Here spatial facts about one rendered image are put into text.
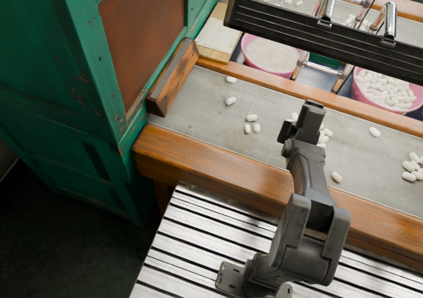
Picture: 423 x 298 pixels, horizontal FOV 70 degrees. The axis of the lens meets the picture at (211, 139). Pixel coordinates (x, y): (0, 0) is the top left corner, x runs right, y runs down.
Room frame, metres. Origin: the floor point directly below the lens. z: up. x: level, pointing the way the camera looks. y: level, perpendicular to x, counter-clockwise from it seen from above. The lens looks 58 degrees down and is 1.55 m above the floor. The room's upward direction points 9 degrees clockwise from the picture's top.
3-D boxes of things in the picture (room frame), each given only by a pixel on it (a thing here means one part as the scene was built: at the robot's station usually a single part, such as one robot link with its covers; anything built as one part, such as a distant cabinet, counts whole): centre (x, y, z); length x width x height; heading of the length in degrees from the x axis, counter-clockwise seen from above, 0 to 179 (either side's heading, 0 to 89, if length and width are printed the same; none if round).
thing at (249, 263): (0.12, -0.17, 0.77); 0.09 x 0.06 x 0.06; 80
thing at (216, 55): (1.00, 0.02, 0.77); 0.33 x 0.15 x 0.01; 167
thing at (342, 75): (0.72, -0.32, 0.90); 0.20 x 0.19 x 0.45; 77
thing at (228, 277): (0.12, -0.17, 0.71); 0.20 x 0.07 x 0.08; 79
